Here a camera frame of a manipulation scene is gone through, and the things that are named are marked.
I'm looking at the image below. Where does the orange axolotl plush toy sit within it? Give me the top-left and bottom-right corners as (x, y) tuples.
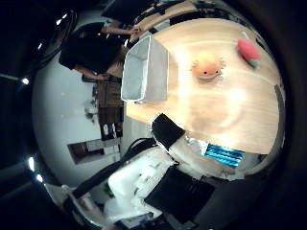
(190, 52), (226, 81)

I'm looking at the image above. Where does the blue ribbed heat sink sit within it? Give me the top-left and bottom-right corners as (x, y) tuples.
(203, 143), (246, 170)

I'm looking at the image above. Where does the low wooden shelf unit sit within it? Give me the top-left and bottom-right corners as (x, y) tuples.
(67, 137), (122, 165)

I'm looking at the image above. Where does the red strawberry plush toy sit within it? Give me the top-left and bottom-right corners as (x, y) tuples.
(237, 37), (262, 69)

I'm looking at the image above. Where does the person in black shirt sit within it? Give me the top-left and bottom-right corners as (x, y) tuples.
(59, 21), (146, 142)

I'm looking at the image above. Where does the thick black cable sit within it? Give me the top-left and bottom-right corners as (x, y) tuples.
(72, 137), (158, 199)

